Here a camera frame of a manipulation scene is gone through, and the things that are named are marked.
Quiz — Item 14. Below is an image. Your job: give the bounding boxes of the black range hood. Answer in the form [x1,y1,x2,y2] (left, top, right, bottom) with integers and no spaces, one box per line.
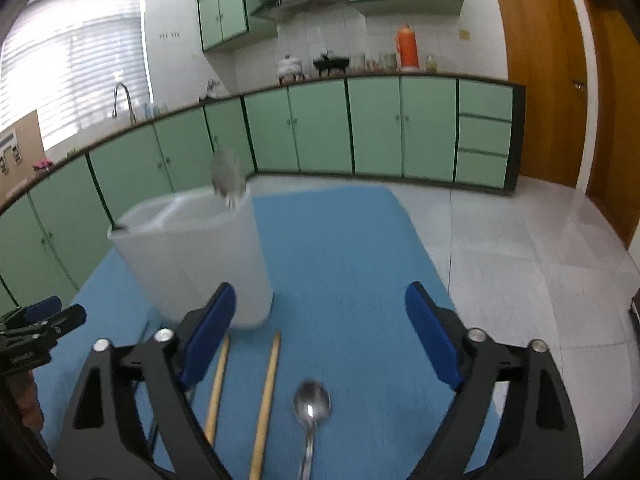
[250,0,348,23]

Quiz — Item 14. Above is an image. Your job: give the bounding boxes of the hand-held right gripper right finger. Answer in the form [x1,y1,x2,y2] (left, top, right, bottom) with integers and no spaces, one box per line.
[405,281,585,480]

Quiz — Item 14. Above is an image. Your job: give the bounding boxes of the metal spoon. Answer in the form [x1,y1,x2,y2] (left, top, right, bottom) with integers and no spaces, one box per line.
[292,380,332,480]

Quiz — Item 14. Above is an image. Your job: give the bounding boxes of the metal sink faucet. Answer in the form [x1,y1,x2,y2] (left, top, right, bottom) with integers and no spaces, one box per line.
[112,83,137,125]

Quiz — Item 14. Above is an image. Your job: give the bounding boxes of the group of glass jars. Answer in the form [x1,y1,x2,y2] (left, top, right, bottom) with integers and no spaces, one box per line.
[350,51,397,73]

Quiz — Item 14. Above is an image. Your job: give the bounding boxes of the white plastic utensil holder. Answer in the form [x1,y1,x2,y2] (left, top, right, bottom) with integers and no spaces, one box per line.
[106,185,275,331]

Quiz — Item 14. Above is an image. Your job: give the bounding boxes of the green base cabinets with sink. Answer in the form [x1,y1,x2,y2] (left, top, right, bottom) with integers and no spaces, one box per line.
[0,95,258,311]

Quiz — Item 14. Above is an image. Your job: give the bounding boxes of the blue mat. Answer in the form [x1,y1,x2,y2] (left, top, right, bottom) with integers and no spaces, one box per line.
[30,185,501,480]

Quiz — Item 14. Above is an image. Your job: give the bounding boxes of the wooden door with handle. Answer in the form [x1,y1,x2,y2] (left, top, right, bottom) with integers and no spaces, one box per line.
[487,0,588,188]

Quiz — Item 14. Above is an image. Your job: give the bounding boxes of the white window blinds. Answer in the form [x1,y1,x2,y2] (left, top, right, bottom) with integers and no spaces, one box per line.
[0,0,153,148]

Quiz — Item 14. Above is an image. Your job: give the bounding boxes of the person's left hand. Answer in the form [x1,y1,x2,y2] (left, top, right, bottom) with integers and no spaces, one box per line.
[7,371,45,433]

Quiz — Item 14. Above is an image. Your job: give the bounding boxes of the white cooking pot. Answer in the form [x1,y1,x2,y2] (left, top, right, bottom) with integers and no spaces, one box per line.
[276,54,305,81]

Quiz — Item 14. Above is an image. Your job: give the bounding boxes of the orange thermos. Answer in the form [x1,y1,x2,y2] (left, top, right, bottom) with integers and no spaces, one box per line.
[395,23,421,72]

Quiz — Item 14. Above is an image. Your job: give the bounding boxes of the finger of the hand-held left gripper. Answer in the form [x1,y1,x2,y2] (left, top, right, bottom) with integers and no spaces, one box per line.
[30,304,87,347]
[24,296,62,324]

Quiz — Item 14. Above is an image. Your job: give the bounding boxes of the green base cabinets with drawers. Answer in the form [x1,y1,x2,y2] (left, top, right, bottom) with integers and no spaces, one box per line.
[242,72,526,195]

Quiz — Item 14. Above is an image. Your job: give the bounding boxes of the black wok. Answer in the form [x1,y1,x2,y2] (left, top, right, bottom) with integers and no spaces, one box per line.
[313,50,349,78]

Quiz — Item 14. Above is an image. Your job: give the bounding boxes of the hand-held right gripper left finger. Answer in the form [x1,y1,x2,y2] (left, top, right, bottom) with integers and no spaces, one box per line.
[59,282,237,480]

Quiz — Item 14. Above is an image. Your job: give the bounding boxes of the wooden chopstick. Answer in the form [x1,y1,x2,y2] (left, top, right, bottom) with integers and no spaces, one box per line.
[204,335,232,448]
[248,331,282,480]

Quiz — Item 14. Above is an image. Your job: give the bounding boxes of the brown cardboard sheet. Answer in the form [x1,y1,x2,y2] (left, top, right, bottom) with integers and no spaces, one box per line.
[0,110,46,201]

